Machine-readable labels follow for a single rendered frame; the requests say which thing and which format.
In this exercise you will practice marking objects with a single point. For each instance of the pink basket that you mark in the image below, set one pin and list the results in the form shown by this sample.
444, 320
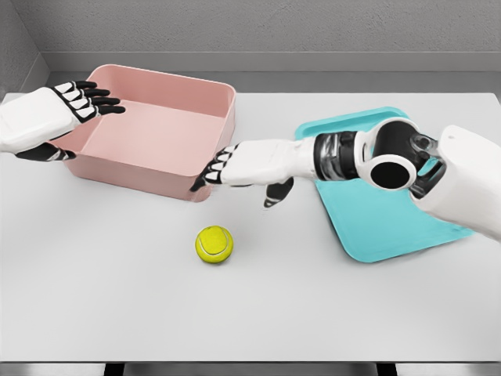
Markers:
156, 133

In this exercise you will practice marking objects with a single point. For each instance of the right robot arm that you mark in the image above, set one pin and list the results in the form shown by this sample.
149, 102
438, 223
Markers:
395, 164

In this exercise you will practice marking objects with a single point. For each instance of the blue tray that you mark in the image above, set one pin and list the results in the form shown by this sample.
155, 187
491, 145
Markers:
375, 223

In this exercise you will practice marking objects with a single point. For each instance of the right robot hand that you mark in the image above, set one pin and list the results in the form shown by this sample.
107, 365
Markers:
254, 162

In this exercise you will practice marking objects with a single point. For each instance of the yellow tennis ball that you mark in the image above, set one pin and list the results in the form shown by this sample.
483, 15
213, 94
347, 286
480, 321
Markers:
214, 244

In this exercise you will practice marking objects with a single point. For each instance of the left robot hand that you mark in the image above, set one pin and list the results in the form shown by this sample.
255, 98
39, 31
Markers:
43, 113

